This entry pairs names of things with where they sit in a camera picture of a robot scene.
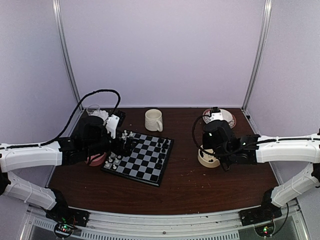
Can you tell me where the floral patterned saucer plate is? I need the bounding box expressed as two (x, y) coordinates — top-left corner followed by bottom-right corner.
(202, 107), (237, 129)

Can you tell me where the white ribbed ceramic mug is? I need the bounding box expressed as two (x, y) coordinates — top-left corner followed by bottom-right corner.
(144, 109), (163, 132)

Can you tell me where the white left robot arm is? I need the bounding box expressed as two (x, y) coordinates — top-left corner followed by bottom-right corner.
(0, 115), (135, 222)

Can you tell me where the aluminium frame post right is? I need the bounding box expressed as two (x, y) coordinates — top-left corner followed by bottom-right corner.
(241, 0), (273, 112)

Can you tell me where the black and white chessboard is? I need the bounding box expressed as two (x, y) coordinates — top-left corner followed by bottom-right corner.
(100, 130), (174, 187)

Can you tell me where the pink bowl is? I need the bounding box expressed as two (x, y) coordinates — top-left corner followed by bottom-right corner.
(85, 152), (107, 167)

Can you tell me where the white ceramic cup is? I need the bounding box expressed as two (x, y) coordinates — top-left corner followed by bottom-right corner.
(221, 109), (233, 122)

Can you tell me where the clear glass cup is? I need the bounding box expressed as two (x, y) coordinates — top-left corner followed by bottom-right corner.
(86, 104), (100, 116)

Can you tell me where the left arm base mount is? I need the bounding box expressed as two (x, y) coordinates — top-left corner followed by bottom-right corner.
(44, 207), (90, 239)

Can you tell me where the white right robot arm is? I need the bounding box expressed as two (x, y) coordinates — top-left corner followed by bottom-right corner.
(202, 120), (320, 221)

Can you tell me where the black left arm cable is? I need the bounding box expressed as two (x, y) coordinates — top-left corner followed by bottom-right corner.
(9, 89), (121, 148)

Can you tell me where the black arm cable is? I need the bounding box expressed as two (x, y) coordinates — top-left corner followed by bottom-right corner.
(9, 89), (121, 148)
(191, 115), (241, 172)

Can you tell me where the aluminium frame post left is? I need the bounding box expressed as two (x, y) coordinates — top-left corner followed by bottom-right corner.
(52, 0), (81, 103)

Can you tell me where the aluminium frame post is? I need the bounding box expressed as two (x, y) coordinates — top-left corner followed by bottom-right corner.
(241, 0), (273, 112)
(52, 0), (81, 103)

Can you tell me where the aluminium front rail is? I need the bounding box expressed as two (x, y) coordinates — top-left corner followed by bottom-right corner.
(19, 192), (313, 240)

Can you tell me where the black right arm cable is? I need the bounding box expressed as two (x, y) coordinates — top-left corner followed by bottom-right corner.
(191, 115), (241, 172)

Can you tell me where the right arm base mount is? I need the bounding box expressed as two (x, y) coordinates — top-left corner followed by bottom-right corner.
(239, 206), (283, 238)

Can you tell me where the cream bowl of black pieces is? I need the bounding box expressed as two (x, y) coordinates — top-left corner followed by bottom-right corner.
(197, 149), (221, 168)

